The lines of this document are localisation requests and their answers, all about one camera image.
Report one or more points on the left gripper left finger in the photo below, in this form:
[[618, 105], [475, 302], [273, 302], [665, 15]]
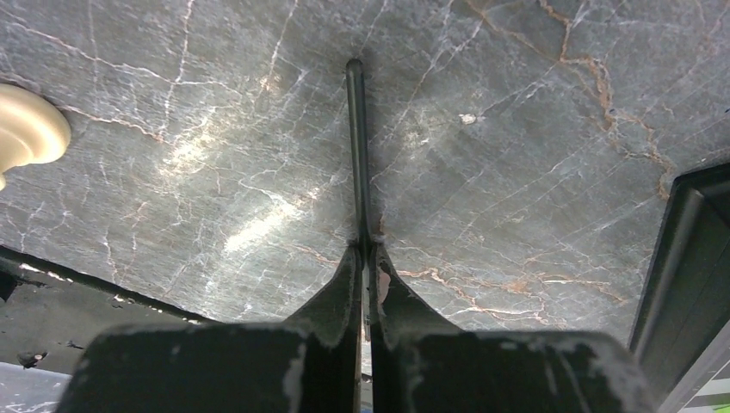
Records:
[[309, 362]]

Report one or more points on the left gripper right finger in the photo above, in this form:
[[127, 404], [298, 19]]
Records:
[[424, 363]]

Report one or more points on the thin black makeup stick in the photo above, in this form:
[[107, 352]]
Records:
[[359, 150]]

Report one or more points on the black white chessboard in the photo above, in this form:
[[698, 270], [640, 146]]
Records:
[[681, 330]]

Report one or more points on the cream chess pawn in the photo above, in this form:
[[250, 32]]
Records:
[[33, 131]]

